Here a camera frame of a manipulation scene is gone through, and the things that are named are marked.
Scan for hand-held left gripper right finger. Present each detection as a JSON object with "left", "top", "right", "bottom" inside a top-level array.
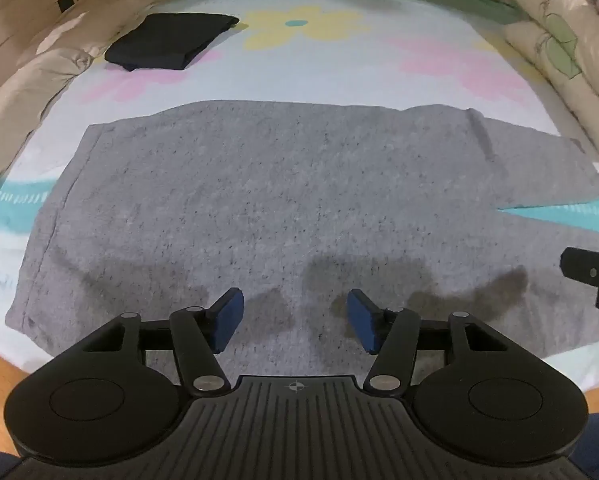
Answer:
[{"left": 347, "top": 287, "right": 517, "bottom": 396}]

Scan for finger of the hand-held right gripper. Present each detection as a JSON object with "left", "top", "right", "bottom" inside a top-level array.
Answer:
[{"left": 560, "top": 246, "right": 599, "bottom": 312}]

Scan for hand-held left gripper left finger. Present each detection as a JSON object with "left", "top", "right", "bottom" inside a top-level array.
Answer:
[{"left": 76, "top": 287, "right": 245, "bottom": 396}]

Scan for grey pants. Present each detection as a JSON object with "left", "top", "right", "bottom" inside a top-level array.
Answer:
[{"left": 4, "top": 101, "right": 599, "bottom": 383}]

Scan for cream leaf printed pillow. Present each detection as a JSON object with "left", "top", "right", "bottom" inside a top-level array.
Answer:
[
  {"left": 504, "top": 20, "right": 599, "bottom": 161},
  {"left": 507, "top": 0, "right": 599, "bottom": 126}
]

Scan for flower printed blanket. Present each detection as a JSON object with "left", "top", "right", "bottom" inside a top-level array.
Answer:
[{"left": 0, "top": 0, "right": 599, "bottom": 396}]

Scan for black folded garment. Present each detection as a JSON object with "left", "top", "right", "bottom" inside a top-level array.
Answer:
[{"left": 104, "top": 12, "right": 240, "bottom": 72}]

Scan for beige comforter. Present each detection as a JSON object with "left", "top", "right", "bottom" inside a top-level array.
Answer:
[{"left": 0, "top": 10, "right": 147, "bottom": 201}]

